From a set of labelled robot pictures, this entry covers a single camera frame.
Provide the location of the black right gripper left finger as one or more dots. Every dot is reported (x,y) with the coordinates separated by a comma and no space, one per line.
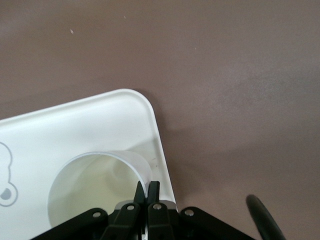
(127,217)

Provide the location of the white bear print tray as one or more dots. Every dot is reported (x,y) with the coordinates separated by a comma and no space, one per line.
(62,132)

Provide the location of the white IKEA cup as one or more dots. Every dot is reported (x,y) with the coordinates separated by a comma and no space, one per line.
(82,187)

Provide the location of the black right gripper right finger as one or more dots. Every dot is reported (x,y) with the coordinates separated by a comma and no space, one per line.
(157,220)

